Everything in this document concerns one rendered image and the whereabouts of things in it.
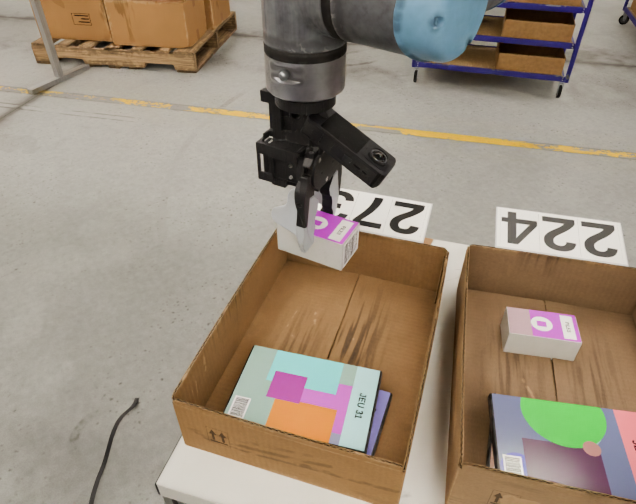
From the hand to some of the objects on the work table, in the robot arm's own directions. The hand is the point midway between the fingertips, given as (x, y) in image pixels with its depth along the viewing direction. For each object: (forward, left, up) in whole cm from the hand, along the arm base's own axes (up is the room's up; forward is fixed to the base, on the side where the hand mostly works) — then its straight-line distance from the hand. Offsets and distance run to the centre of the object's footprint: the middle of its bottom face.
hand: (320, 233), depth 72 cm
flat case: (+17, 0, -16) cm, 23 cm away
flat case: (+19, +34, -17) cm, 42 cm away
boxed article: (0, +33, -18) cm, 38 cm away
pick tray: (+9, +34, -19) cm, 40 cm away
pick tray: (+7, +2, -18) cm, 20 cm away
